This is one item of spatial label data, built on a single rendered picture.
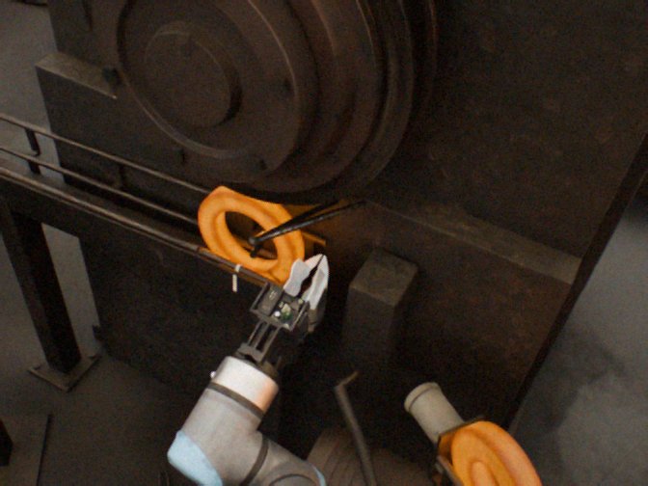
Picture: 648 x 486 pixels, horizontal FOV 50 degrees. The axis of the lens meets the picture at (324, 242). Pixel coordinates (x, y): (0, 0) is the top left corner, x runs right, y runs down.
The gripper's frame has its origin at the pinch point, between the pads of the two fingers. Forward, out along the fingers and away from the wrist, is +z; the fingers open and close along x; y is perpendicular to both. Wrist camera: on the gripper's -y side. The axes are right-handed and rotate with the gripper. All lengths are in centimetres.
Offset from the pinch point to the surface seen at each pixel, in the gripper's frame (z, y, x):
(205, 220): -1.7, 1.6, 20.1
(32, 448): -47, -63, 57
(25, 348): -27, -70, 79
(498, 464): -17.8, 7.7, -35.3
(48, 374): -30, -68, 68
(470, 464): -17.8, 0.9, -32.5
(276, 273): -3.4, -2.8, 6.5
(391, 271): 1.9, 4.5, -11.6
